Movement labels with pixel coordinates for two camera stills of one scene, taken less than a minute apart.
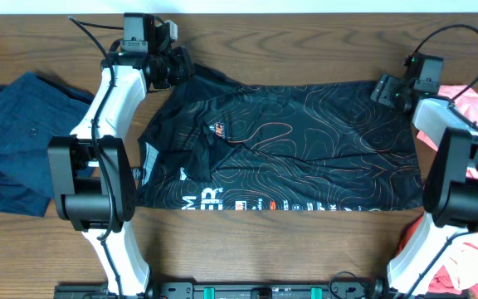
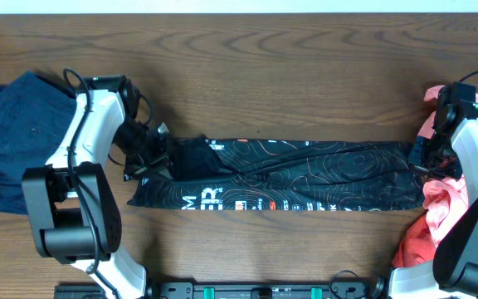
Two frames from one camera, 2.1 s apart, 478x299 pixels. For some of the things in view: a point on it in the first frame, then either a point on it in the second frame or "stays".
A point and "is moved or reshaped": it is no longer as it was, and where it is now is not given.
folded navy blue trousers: (12, 169) stays
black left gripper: (180, 61) -> (158, 165)
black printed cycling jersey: (213, 142) is moved or reshaped
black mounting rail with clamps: (371, 289) stays
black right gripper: (383, 88) -> (417, 162)
